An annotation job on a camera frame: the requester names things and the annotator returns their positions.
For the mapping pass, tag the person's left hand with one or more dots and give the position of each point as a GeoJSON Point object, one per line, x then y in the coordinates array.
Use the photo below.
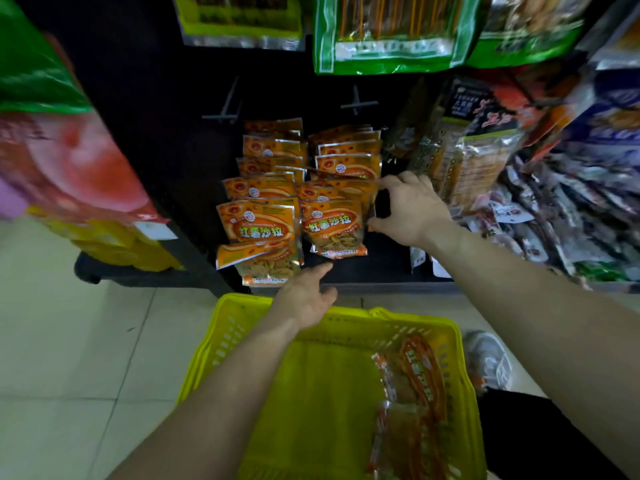
{"type": "Point", "coordinates": [305, 299]}

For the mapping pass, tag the person's right hand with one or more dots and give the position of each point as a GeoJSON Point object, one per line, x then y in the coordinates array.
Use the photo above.
{"type": "Point", "coordinates": [417, 214]}

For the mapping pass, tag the yellow plastic shopping basket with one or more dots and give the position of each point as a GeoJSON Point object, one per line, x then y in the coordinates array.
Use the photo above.
{"type": "Point", "coordinates": [325, 404]}

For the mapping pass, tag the person's left forearm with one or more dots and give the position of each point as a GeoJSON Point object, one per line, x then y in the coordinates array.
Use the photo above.
{"type": "Point", "coordinates": [215, 414]}

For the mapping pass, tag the person's right forearm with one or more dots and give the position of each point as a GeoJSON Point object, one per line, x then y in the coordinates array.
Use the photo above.
{"type": "Point", "coordinates": [550, 334]}

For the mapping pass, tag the person's white right shoe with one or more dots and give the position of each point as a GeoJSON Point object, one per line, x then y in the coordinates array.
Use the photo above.
{"type": "Point", "coordinates": [487, 359]}

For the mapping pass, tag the green stick snack packet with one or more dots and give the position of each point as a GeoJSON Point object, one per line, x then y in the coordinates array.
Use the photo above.
{"type": "Point", "coordinates": [530, 39]}

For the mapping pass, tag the blue printed snack bag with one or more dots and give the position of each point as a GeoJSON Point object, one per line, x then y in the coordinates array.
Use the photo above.
{"type": "Point", "coordinates": [610, 119]}

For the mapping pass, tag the person's black trousers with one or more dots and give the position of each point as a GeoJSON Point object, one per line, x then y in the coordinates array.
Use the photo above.
{"type": "Point", "coordinates": [540, 439]}

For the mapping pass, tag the strip of orange-beige packets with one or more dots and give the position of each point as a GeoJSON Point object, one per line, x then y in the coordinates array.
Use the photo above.
{"type": "Point", "coordinates": [475, 164]}

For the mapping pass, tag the metal peg hook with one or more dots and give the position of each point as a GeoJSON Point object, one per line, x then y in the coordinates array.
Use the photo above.
{"type": "Point", "coordinates": [357, 103]}
{"type": "Point", "coordinates": [222, 116]}

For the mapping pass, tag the pile of small white packets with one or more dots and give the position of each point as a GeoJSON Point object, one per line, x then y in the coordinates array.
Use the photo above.
{"type": "Point", "coordinates": [560, 219]}

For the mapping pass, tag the black base plinth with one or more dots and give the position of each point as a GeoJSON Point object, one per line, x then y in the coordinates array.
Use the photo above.
{"type": "Point", "coordinates": [150, 279]}

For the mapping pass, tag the white price card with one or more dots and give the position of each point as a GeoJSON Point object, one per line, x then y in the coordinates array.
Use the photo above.
{"type": "Point", "coordinates": [155, 231]}

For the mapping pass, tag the green-bordered skewer packet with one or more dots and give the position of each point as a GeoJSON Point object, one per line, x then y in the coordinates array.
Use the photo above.
{"type": "Point", "coordinates": [395, 49]}

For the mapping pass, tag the hanging yellow red-label packets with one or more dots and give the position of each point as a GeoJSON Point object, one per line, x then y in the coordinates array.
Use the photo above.
{"type": "Point", "coordinates": [115, 249]}

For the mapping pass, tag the yellow-edged dark stick packet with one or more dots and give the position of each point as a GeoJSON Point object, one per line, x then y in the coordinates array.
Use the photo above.
{"type": "Point", "coordinates": [240, 24]}

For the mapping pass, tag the brown clear flat packet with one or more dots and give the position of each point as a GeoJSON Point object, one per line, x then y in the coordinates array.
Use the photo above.
{"type": "Point", "coordinates": [620, 49]}

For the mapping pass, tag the pink peach print bag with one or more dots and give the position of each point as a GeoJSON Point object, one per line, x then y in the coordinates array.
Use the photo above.
{"type": "Point", "coordinates": [75, 164]}

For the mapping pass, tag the green apple print bag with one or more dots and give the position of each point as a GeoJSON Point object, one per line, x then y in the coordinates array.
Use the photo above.
{"type": "Point", "coordinates": [35, 69]}

